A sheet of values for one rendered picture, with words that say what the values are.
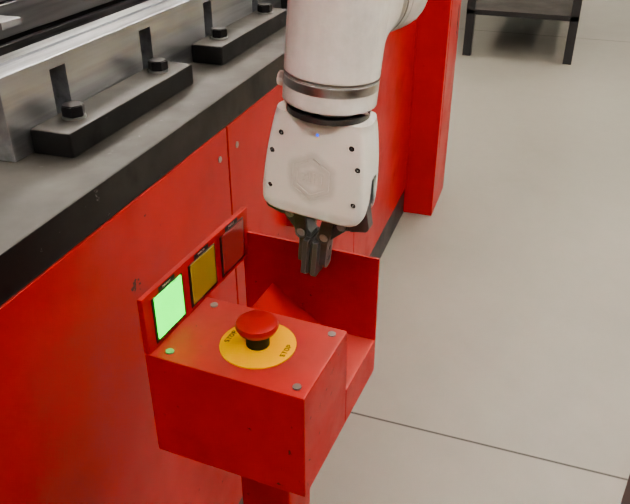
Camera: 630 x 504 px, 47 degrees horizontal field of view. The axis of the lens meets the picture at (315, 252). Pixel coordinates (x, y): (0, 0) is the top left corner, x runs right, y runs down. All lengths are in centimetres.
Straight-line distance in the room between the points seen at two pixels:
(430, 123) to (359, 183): 187
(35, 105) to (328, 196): 39
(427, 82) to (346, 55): 187
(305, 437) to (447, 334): 140
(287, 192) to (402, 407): 117
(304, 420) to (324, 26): 33
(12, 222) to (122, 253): 16
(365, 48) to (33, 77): 43
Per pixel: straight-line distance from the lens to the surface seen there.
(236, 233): 78
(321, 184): 65
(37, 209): 76
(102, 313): 84
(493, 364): 195
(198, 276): 72
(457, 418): 178
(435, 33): 242
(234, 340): 69
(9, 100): 86
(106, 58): 100
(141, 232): 88
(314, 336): 69
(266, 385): 63
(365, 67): 61
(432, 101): 248
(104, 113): 91
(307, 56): 60
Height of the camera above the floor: 119
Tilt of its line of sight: 30 degrees down
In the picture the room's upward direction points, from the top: straight up
